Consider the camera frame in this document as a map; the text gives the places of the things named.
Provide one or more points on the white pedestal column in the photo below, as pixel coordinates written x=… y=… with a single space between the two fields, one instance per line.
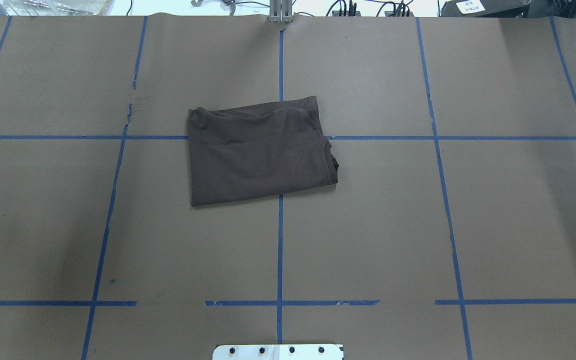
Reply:
x=307 y=351

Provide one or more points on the aluminium frame post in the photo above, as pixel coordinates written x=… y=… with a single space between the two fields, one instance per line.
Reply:
x=281 y=11

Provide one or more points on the brown t-shirt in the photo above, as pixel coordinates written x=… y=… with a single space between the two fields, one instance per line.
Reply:
x=258 y=151

